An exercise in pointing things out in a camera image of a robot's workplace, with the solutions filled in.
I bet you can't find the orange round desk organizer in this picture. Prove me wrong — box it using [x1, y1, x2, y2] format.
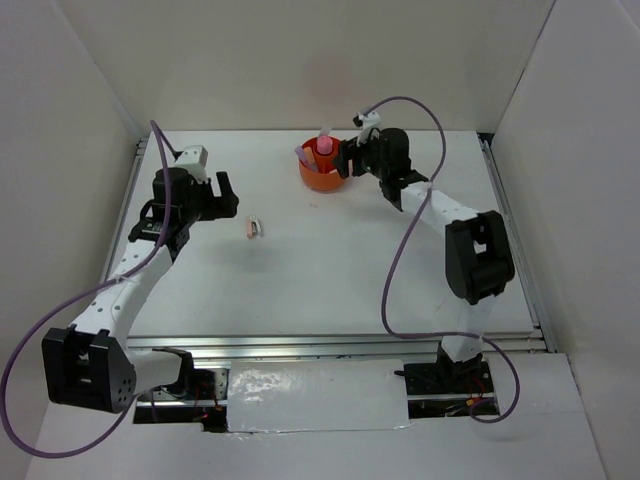
[296, 136, 347, 193]

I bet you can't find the aluminium table frame rail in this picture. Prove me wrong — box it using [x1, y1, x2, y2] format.
[82, 130, 559, 359]

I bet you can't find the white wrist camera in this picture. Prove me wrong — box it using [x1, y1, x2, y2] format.
[353, 110, 381, 146]
[174, 145, 208, 184]

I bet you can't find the orange highlighter marker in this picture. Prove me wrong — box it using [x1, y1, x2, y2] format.
[303, 148, 316, 171]

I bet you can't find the white foam board cover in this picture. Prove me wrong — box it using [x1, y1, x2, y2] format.
[227, 359, 411, 433]

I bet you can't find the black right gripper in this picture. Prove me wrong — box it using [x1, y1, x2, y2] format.
[331, 128, 390, 179]

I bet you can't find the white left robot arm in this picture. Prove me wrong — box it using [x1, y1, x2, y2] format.
[42, 167, 239, 413]

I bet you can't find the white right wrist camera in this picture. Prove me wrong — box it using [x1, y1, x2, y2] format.
[353, 110, 381, 146]

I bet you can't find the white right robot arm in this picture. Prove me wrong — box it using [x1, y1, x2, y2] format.
[333, 128, 515, 392]

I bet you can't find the purple highlighter marker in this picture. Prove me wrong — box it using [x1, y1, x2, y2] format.
[294, 146, 307, 163]

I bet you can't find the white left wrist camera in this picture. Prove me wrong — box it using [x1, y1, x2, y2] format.
[174, 145, 208, 184]

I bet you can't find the pink glue bottle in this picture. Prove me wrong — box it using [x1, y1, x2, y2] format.
[316, 135, 333, 156]

